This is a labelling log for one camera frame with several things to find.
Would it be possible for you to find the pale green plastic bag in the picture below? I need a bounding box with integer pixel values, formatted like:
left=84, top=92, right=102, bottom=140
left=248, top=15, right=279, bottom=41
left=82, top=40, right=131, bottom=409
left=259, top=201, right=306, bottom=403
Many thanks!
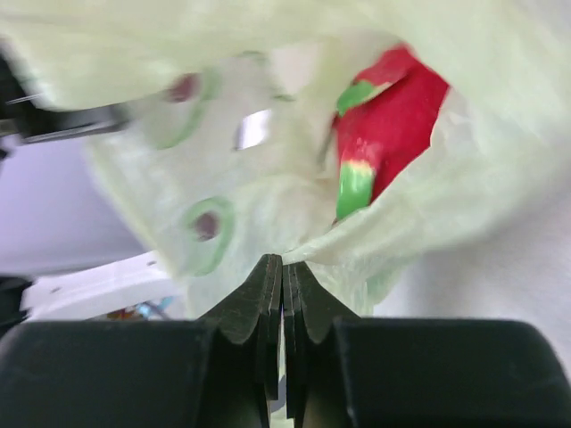
left=1, top=1, right=570, bottom=316

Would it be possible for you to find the pink dragon fruit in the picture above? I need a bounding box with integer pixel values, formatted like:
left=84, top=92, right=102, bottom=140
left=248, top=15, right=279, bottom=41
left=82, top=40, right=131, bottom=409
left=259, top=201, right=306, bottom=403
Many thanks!
left=331, top=44, right=449, bottom=220

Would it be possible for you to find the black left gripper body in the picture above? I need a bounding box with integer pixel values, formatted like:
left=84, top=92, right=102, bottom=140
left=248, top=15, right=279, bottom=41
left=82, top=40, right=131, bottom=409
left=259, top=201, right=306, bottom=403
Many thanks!
left=1, top=47, right=129, bottom=145

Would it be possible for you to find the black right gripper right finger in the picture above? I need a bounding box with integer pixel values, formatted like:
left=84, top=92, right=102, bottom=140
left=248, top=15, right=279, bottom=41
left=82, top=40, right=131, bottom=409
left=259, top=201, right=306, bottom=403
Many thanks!
left=282, top=263, right=570, bottom=427

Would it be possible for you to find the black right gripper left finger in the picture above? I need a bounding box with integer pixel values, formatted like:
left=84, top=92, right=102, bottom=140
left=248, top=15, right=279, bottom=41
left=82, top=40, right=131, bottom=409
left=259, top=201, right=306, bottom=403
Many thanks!
left=1, top=255, right=282, bottom=427

